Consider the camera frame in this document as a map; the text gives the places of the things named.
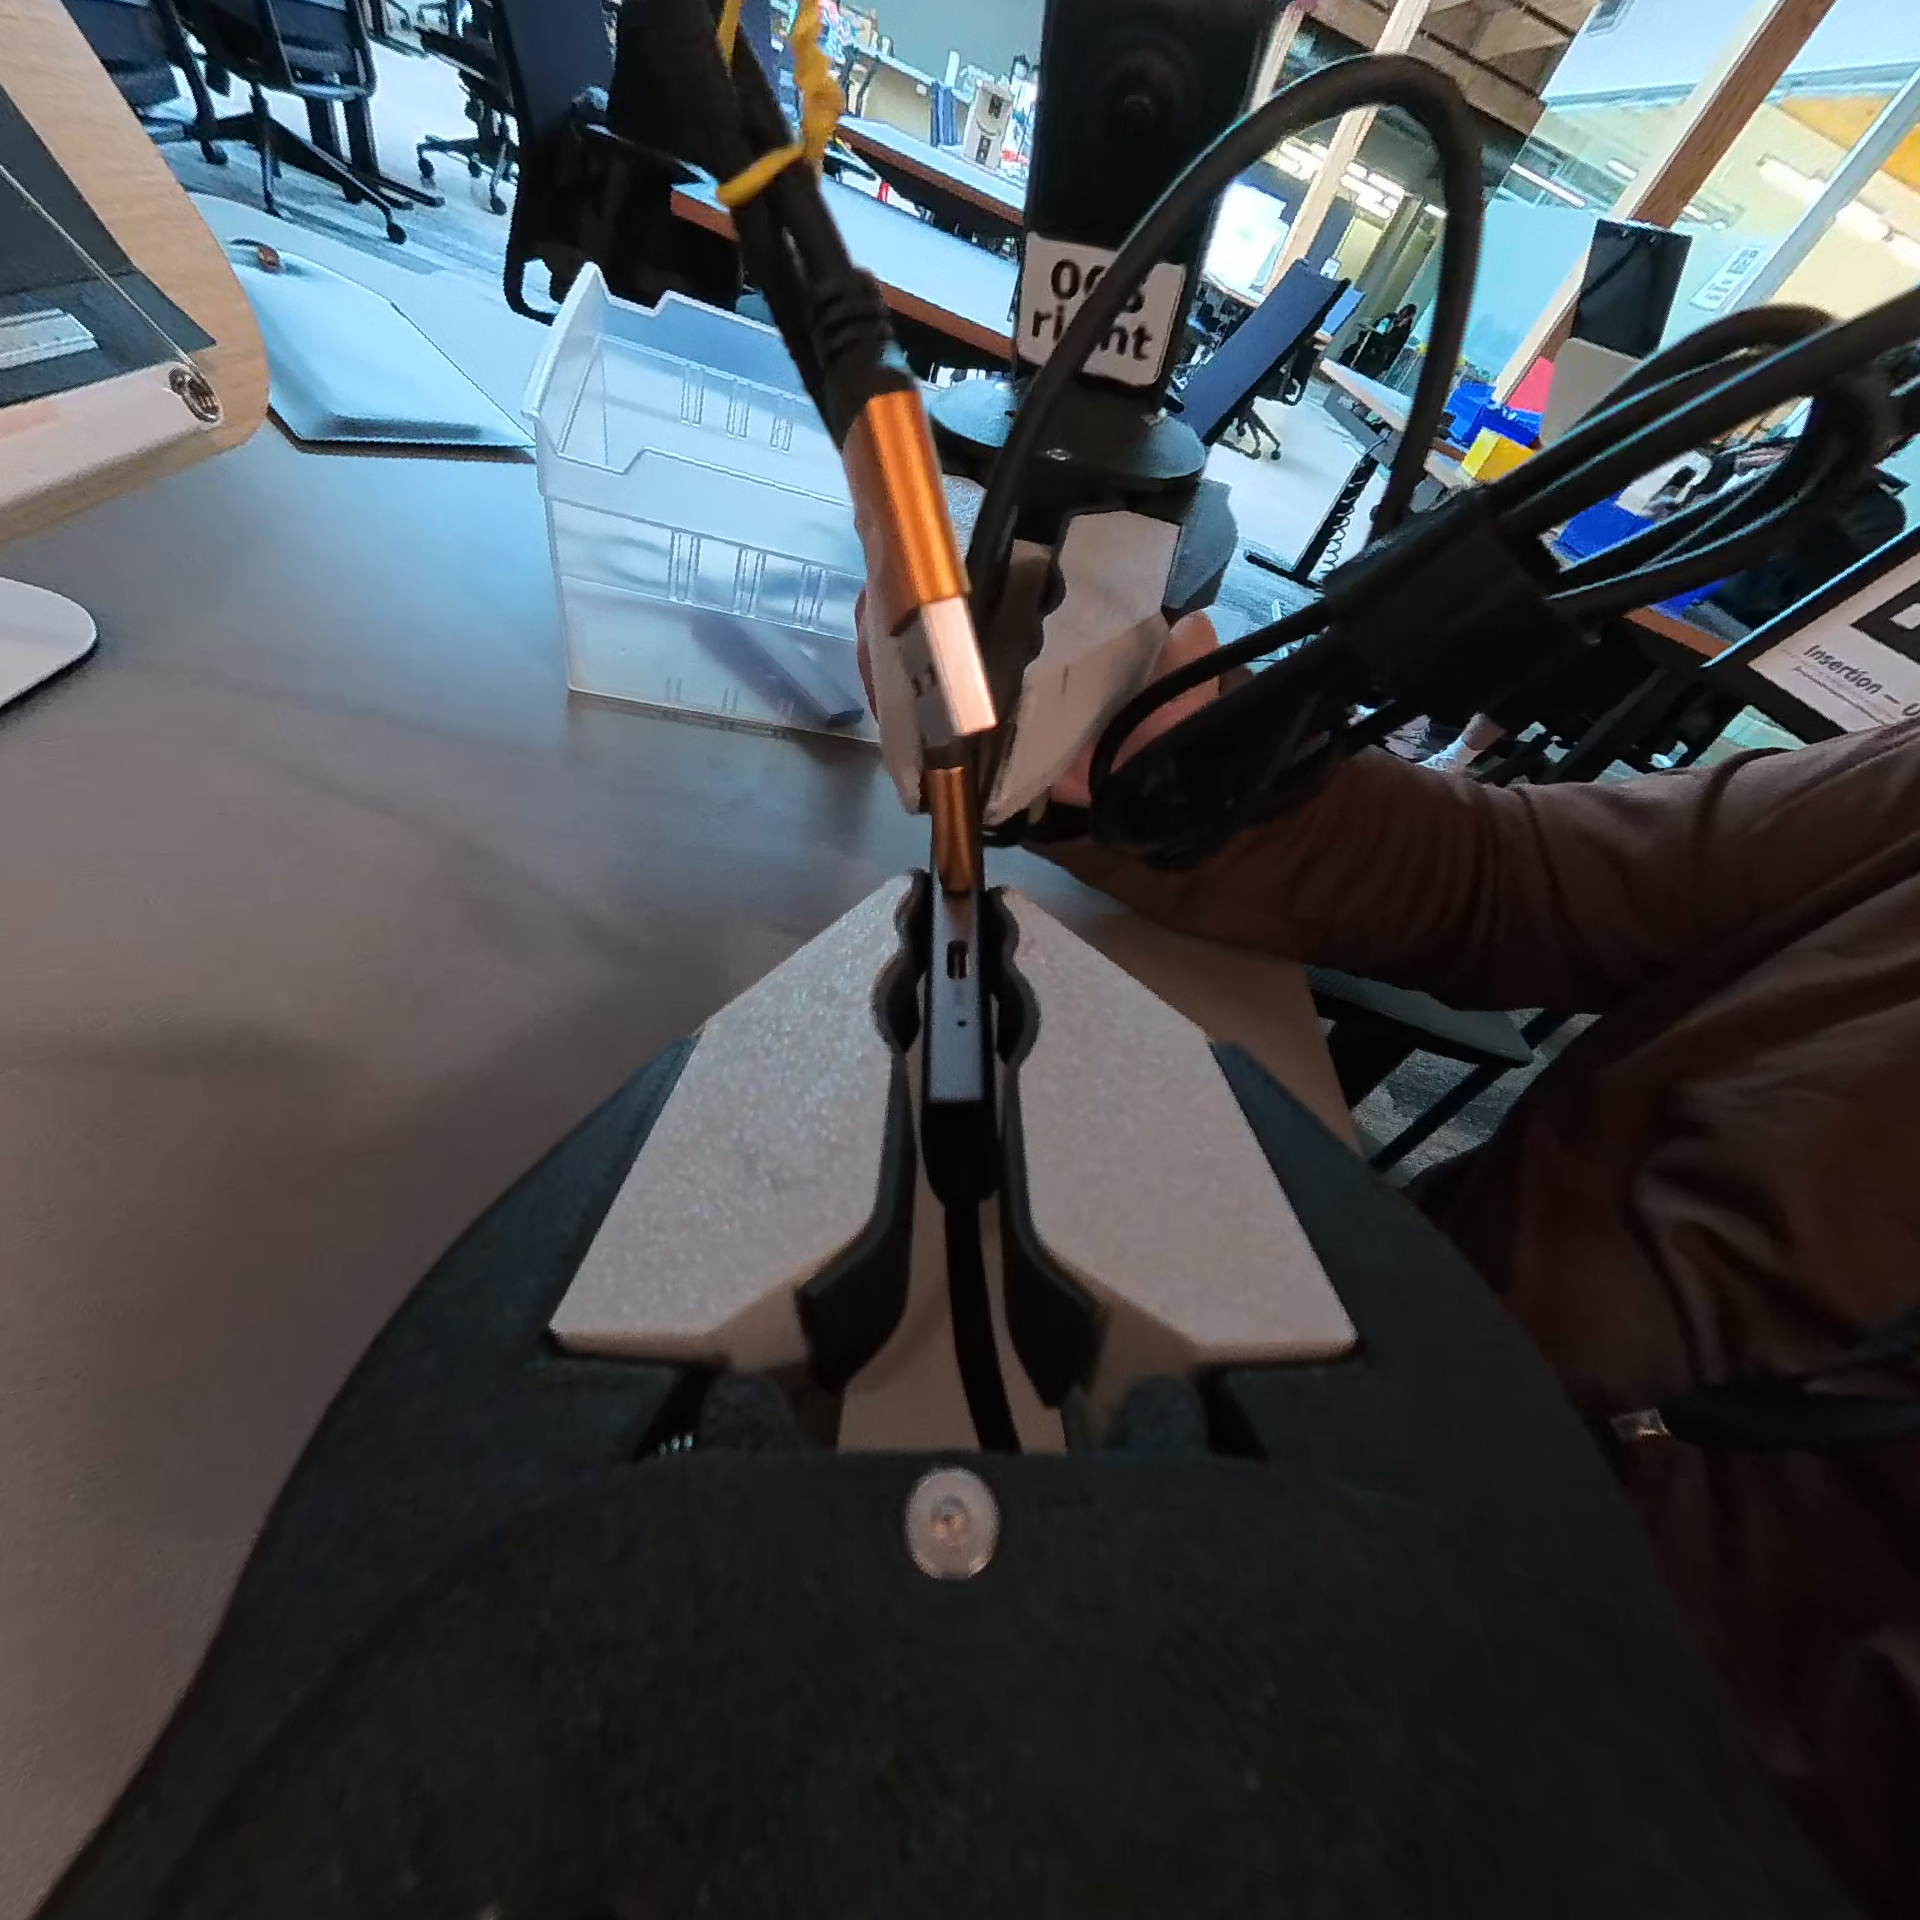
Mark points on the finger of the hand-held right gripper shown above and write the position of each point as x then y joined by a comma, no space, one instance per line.
896,734
1110,599

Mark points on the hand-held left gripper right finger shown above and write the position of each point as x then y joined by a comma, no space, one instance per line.
1170,1171

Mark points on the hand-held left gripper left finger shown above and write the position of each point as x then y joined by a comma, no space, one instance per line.
751,1156

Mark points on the dark grey usb hub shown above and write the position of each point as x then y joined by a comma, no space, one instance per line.
961,1036

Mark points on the yellow twist tie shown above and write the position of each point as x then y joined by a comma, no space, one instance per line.
779,159

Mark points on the clear plastic bin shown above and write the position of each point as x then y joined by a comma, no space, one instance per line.
675,452

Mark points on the person's right forearm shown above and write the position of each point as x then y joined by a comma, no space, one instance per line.
1499,886

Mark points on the person's right hand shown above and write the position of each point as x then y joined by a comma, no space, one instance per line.
1185,646

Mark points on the black bin divider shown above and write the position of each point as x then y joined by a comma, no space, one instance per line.
779,682

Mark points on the person's sweater torso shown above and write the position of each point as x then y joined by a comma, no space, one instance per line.
1724,1277

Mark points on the flat grey stand base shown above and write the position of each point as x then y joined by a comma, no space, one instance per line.
375,377

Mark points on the printed white sign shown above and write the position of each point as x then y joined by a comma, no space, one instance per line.
1846,662

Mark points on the framed black board on stand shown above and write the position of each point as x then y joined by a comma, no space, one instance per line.
90,181

